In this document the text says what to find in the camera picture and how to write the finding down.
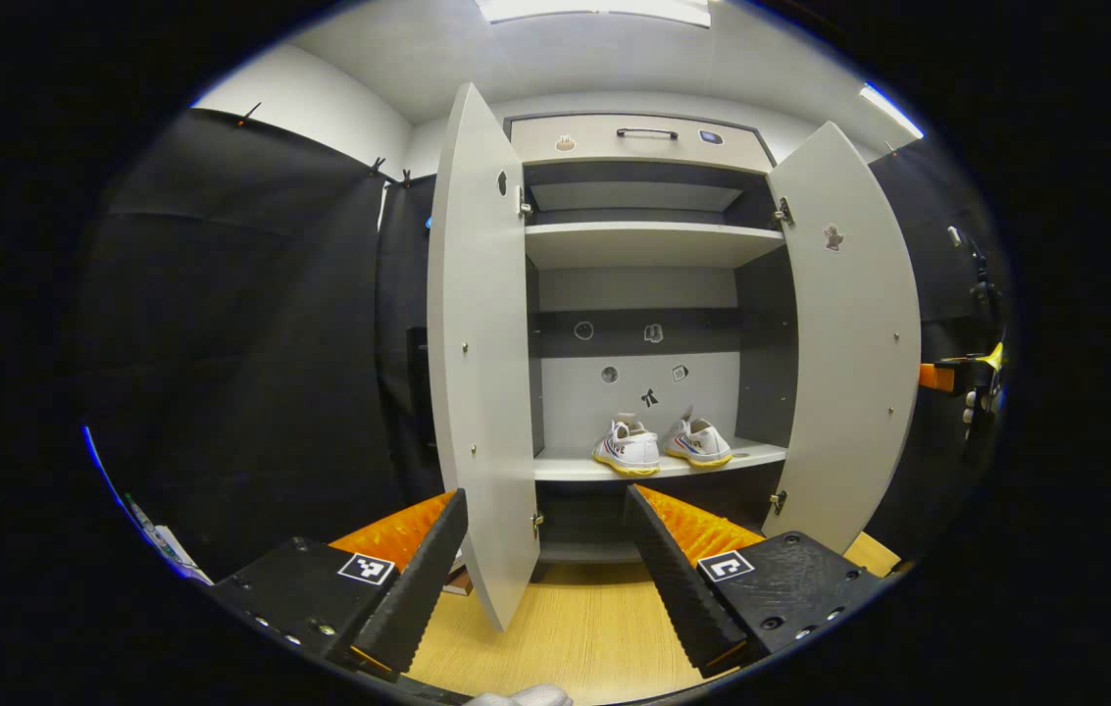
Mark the grey shoe cabinet door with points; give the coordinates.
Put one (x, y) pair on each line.
(481, 373)
(849, 373)

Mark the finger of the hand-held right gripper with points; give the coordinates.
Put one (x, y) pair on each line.
(957, 376)

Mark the white shoe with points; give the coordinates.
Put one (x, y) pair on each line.
(702, 446)
(629, 453)

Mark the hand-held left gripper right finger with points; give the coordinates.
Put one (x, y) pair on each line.
(678, 588)

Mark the grey cabinet drawer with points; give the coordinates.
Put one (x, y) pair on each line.
(614, 149)

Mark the brown book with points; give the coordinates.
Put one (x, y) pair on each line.
(460, 585)

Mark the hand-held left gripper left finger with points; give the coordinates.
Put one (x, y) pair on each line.
(423, 579)

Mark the grey shoe cabinet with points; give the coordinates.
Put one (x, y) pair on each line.
(643, 243)

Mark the black backdrop cloth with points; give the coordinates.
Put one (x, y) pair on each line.
(251, 373)

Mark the white printed card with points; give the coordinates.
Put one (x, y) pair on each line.
(182, 564)

